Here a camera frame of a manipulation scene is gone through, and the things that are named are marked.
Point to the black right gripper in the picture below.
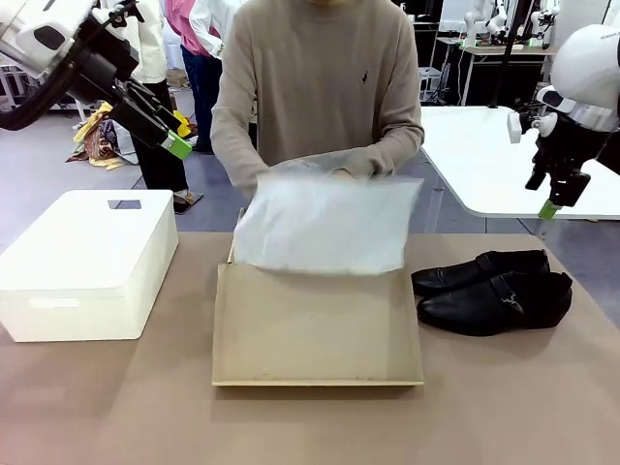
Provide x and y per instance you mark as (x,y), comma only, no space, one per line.
(571,143)

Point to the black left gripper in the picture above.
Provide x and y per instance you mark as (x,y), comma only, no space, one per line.
(102,63)

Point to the black leather dress shoe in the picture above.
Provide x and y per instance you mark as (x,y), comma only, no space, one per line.
(465,273)
(484,310)

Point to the white tissue paper sheet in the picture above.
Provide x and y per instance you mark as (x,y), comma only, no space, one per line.
(324,227)

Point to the brown cardboard shoe box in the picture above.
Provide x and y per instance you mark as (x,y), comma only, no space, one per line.
(315,329)

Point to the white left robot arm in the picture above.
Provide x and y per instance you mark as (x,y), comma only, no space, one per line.
(29,29)

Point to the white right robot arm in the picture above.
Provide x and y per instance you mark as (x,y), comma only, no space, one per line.
(586,58)

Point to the person's left forearm beige sleeve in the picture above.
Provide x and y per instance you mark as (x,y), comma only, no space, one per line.
(392,140)

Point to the person's right forearm beige sleeve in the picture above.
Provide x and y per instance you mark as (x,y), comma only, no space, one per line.
(237,155)

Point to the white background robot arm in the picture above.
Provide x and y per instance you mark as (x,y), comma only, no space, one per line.
(498,19)
(474,21)
(545,21)

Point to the white lidded storage box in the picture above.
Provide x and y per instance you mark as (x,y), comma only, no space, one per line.
(87,252)

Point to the person's left hand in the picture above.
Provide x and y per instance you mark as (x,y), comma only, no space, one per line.
(345,174)

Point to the mannequin in cream jacket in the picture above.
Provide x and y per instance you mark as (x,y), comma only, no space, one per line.
(160,145)

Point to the yellow cloth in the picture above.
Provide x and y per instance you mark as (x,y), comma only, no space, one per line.
(183,125)

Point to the colourful cloth pile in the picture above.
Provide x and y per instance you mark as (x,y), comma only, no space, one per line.
(99,143)

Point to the black stand pole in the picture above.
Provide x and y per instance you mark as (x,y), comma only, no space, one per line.
(506,58)

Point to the brown background table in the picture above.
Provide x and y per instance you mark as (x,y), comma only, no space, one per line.
(528,51)

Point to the white metal rack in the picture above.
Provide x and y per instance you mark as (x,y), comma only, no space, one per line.
(9,84)

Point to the person in beige sweater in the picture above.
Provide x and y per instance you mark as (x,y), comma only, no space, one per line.
(315,77)

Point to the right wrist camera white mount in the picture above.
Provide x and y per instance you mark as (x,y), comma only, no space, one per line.
(514,127)

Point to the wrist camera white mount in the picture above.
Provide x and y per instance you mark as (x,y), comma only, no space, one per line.
(514,127)
(104,14)

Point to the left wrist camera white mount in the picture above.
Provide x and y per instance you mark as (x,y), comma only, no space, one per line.
(104,14)

